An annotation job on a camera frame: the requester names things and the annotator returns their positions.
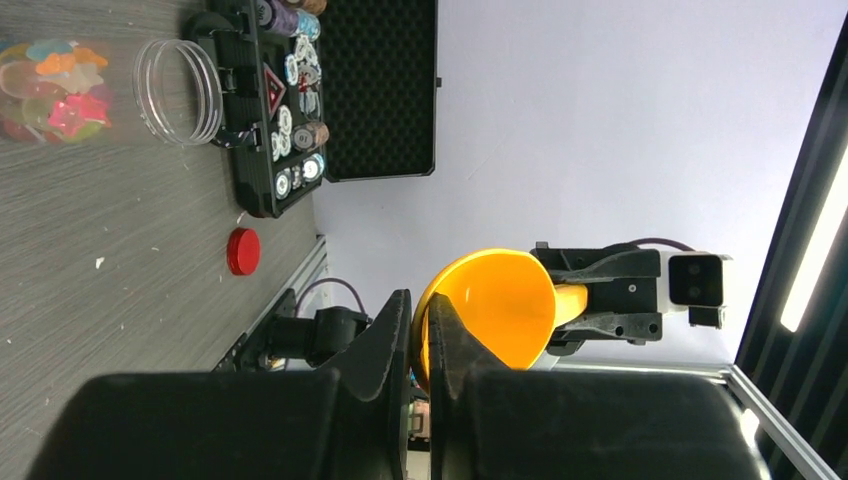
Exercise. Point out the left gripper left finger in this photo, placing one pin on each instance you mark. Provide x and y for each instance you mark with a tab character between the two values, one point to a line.
344	420

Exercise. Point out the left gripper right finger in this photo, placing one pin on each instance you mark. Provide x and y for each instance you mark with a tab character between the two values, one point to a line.
493	422

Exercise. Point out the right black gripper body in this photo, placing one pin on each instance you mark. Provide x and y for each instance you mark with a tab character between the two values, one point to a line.
622	294

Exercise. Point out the yellow plastic scoop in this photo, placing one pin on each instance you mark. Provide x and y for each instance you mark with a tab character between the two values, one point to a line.
506	299

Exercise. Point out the red jar lid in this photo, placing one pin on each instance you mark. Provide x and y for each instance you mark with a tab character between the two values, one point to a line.
243	251

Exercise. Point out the black poker chip case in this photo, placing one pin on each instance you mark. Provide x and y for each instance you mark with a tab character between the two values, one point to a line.
356	102

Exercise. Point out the clear plastic jar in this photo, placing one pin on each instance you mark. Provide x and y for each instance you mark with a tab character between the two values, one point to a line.
64	91

